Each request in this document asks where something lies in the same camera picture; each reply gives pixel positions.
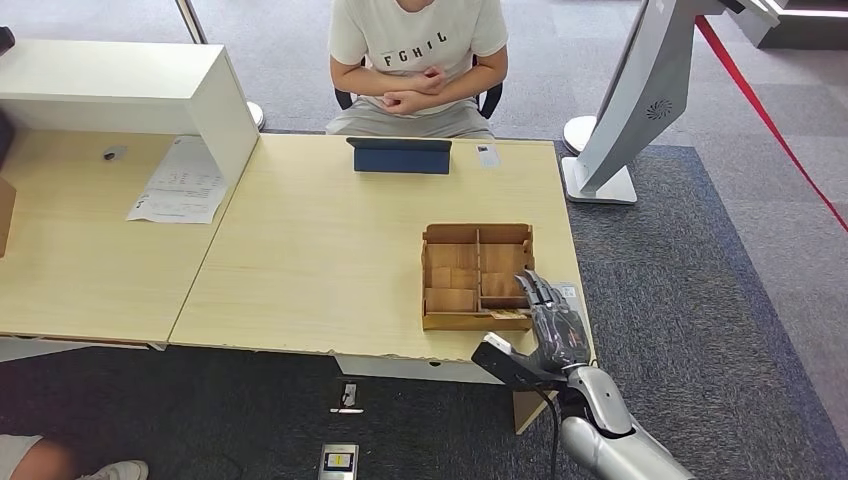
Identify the person's right hand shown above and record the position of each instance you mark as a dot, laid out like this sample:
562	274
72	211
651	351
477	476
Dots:
432	81

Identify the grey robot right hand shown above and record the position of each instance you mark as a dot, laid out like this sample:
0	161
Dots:
560	331

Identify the person's left hand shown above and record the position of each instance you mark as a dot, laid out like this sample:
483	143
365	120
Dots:
399	102

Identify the wood pattern room key card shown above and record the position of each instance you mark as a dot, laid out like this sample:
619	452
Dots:
507	315

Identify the white ID card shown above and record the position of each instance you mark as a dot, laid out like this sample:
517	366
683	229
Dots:
487	156

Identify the wooden compartment box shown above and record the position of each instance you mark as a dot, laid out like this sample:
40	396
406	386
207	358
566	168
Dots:
450	291

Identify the person's right forearm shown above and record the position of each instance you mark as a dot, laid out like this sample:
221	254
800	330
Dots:
368	81

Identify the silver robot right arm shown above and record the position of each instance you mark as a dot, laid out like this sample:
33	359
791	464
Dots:
609	437

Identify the person's left forearm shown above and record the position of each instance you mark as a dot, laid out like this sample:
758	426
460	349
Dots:
474	86

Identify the white card reader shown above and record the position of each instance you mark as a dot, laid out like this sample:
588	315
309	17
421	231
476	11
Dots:
568	291

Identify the person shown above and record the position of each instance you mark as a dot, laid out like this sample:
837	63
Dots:
417	40

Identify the person's leg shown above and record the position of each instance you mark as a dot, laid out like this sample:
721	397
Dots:
40	460

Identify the blue tablet case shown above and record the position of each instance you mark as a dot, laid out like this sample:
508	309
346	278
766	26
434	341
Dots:
397	160

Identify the black office chair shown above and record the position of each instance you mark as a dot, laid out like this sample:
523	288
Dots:
491	99

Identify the wooden desk leg panel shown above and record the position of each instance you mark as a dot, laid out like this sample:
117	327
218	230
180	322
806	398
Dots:
526	414

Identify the metal stanchion with round base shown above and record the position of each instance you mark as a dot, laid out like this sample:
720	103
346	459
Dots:
192	20
578	132

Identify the white kiosk display stand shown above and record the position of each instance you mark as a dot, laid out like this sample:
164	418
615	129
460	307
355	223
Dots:
649	86

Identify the floor power socket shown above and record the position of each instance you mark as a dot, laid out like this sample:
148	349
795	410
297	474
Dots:
349	395

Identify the printed paper sheet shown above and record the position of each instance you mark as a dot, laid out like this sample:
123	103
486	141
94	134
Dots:
179	185

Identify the silver floor device yellow label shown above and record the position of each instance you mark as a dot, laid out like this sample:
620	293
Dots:
338	462

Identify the white desk hutch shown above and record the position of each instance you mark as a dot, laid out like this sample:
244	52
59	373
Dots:
132	73

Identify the red barrier belt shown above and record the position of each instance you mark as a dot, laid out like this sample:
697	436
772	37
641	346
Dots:
762	109

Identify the white display plinth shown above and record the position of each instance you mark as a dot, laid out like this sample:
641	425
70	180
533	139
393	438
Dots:
762	26

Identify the dark round object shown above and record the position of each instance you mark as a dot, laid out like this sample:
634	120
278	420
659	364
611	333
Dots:
5	139

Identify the black device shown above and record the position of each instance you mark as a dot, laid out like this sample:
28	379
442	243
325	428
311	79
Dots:
5	41

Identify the brown cardboard box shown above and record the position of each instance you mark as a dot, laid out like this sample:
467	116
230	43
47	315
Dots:
6	218

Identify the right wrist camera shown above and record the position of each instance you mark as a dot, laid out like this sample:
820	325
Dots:
507	361

